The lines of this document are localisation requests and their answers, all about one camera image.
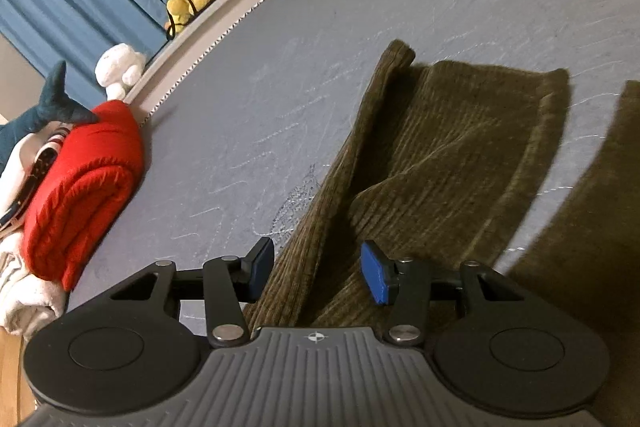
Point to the dark blue shark plush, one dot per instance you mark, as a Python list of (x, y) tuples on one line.
[(50, 107)]

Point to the red folded quilt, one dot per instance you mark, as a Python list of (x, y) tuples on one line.
[(80, 187)]

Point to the white plush toy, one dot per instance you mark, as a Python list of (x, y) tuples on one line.
[(120, 69)]

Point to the white folded blanket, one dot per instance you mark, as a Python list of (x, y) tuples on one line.
[(30, 302)]

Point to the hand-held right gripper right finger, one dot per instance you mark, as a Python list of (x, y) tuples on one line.
[(375, 272)]

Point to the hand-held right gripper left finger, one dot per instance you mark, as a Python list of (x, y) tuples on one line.
[(259, 269)]

